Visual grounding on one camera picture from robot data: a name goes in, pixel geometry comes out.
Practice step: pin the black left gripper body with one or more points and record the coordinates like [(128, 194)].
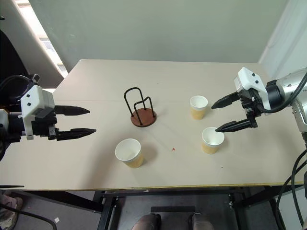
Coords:
[(43, 127)]

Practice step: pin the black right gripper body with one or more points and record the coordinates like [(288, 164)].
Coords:
[(251, 101)]

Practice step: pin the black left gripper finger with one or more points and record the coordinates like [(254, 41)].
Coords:
[(74, 134), (72, 110)]

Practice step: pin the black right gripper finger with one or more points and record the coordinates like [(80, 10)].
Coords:
[(226, 100), (237, 125)]

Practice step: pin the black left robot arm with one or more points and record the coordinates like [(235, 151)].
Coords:
[(10, 127)]

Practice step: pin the yellow white paper cup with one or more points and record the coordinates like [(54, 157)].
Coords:
[(198, 109), (211, 143), (130, 153)]

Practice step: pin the bright window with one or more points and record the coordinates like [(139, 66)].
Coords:
[(48, 45)]

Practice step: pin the beige curved panel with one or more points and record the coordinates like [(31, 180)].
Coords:
[(28, 40)]

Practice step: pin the pinkish shoe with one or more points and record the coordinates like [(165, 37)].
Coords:
[(10, 203)]

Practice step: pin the dark rounded shape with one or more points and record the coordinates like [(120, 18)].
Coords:
[(201, 221), (146, 221)]

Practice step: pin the black flat plate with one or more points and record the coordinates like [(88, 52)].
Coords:
[(172, 209)]

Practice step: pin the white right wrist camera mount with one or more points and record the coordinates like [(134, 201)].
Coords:
[(247, 80)]

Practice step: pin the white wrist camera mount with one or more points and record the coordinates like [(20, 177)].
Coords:
[(247, 80), (37, 98)]

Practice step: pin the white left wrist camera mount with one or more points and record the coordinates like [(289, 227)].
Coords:
[(37, 98)]

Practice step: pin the black metal table frame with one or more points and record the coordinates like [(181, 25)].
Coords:
[(108, 206)]

